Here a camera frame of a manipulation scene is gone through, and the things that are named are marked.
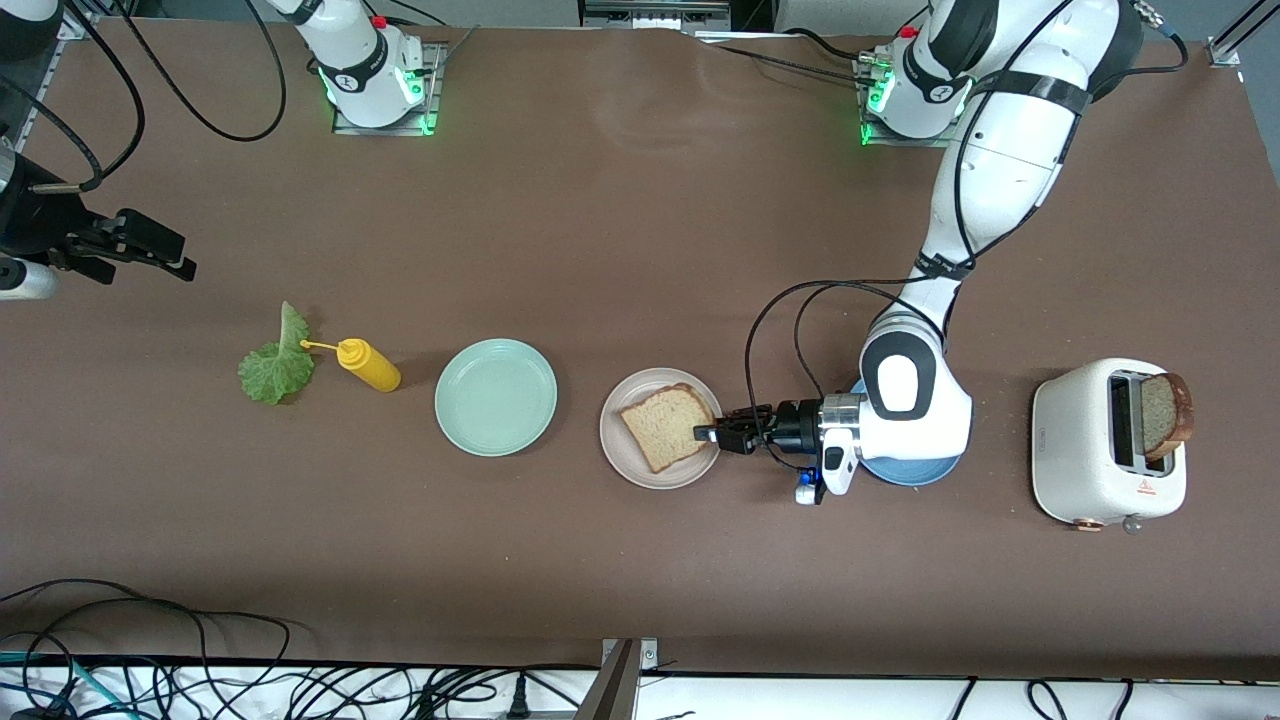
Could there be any brown bread slice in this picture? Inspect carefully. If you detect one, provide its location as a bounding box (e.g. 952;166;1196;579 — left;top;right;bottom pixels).
620;383;717;475
1140;373;1195;462

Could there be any green lettuce leaf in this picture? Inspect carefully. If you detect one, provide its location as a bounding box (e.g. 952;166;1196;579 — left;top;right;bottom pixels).
238;301;317;407

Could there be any yellow mustard squeeze bottle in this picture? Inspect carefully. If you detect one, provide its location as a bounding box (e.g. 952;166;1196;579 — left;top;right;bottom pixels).
300;338;403;394

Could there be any beige plate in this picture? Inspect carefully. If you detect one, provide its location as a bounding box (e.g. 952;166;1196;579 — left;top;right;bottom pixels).
599;367;725;491

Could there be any blue plate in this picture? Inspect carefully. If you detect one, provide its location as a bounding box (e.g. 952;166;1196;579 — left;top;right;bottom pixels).
845;375;969;488

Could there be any light green plate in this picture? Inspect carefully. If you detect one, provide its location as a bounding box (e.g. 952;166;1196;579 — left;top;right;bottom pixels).
434;338;559;459

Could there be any white two-slot toaster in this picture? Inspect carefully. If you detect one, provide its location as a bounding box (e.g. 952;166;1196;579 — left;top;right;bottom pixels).
1031;358;1189;535

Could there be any aluminium corner profile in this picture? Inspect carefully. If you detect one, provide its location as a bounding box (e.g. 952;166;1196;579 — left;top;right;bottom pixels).
1205;0;1280;69

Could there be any black right arm loop cable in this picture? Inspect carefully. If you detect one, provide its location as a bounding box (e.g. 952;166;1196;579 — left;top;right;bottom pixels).
75;0;288;142

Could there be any aluminium table edge rail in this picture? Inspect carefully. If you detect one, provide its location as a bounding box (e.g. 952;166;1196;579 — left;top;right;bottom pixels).
0;75;53;153

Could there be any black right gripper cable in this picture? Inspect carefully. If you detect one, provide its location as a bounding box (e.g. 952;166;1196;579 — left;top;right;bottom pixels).
0;18;148;196

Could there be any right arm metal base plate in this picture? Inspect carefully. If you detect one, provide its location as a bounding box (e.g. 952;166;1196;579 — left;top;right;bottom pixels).
332;40;443;136

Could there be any grey metal table bracket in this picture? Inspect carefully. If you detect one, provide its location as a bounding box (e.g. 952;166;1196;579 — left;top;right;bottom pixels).
575;637;661;720

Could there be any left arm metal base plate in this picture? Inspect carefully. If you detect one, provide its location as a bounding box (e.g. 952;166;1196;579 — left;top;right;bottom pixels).
858;55;966;149

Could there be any black floor cable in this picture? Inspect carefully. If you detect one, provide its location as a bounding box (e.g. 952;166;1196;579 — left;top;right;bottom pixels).
0;600;296;720
0;577;211;720

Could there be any black base power cable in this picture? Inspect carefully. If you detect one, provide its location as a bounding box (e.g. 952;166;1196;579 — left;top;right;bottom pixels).
690;28;883;89

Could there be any teal floor cable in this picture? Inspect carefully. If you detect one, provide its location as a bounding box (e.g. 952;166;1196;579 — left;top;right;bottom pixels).
0;650;136;720

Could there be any metal frame with slots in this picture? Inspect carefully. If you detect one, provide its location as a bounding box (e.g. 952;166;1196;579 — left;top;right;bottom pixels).
580;0;733;31

